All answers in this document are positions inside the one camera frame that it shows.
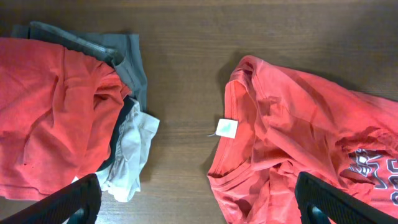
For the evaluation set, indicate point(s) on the orange soccer t-shirt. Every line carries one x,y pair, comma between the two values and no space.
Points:
287,122

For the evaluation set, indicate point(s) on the grey folded shirt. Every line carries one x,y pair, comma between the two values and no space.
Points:
120,51

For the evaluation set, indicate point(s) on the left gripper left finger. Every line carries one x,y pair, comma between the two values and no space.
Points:
77,203

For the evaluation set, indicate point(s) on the red folded shirt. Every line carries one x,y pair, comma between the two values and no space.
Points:
58,111

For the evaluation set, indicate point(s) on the beige folded shirt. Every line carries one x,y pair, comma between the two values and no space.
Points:
130,149

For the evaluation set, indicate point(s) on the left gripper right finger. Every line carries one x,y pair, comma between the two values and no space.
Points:
320,202

